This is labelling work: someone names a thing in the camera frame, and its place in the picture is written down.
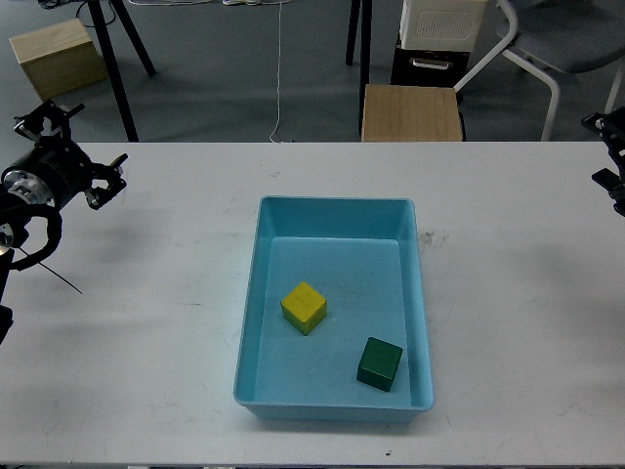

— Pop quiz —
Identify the black table leg centre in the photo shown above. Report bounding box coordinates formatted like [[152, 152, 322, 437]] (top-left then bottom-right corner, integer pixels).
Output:
[[345, 0, 374, 138]]

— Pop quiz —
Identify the grey white chair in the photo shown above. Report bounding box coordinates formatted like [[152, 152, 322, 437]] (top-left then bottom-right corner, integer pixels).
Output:
[[453, 1, 624, 141]]

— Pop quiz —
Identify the white air purifier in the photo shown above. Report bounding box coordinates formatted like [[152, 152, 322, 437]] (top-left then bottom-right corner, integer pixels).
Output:
[[399, 0, 488, 52]]

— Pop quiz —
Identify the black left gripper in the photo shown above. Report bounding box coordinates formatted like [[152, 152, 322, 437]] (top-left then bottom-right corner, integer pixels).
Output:
[[1, 100, 128, 210]]

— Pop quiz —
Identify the yellow wooden cube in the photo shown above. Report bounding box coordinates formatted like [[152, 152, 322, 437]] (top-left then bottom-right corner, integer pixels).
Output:
[[280, 281, 328, 335]]

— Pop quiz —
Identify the wooden stool centre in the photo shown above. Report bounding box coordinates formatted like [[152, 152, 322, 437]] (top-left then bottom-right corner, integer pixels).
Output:
[[361, 84, 464, 143]]

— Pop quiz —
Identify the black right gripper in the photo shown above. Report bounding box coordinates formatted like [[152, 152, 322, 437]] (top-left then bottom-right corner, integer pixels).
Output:
[[581, 107, 625, 216]]

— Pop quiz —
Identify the black table legs left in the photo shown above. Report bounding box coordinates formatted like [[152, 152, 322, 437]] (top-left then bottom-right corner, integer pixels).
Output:
[[86, 1, 156, 143]]

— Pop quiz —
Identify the white hanging cable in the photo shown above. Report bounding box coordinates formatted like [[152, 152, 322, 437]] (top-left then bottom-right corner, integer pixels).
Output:
[[269, 0, 285, 144]]

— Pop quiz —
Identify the light wooden box left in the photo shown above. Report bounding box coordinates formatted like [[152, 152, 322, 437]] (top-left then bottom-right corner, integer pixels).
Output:
[[10, 19, 108, 101]]

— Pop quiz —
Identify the light blue plastic bin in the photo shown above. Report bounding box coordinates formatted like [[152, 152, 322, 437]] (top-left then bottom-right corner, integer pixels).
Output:
[[233, 196, 435, 422]]

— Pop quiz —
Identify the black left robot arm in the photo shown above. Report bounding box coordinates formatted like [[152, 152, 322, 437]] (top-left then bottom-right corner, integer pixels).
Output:
[[1, 101, 128, 288]]

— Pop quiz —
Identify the green wooden cube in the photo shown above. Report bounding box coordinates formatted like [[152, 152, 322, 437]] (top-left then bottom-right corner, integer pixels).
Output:
[[356, 337, 403, 392]]

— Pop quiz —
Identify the thin black cable left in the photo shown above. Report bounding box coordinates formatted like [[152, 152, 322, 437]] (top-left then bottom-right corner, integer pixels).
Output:
[[18, 246, 83, 295]]

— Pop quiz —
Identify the black drawer cabinet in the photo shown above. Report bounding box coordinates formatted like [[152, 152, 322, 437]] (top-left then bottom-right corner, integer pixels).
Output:
[[390, 43, 470, 88]]

